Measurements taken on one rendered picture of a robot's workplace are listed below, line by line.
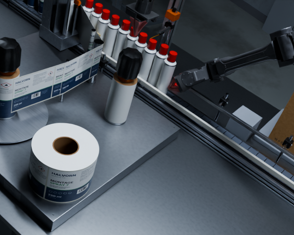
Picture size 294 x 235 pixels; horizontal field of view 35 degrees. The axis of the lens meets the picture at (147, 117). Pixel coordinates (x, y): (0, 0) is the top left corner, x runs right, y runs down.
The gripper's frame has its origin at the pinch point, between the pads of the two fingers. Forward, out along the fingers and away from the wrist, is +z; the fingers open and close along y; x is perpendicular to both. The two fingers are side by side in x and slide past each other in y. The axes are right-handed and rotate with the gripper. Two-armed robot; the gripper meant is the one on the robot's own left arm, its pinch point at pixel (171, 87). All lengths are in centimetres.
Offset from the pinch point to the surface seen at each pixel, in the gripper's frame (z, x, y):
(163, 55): -4.4, -13.2, 0.8
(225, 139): -17.4, 26.2, 4.9
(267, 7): 101, -9, -310
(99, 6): 15.0, -43.6, 0.9
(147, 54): 0.5, -16.4, 3.6
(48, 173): -9, 2, 75
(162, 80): -0.3, -4.2, 3.1
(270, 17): 94, 2, -293
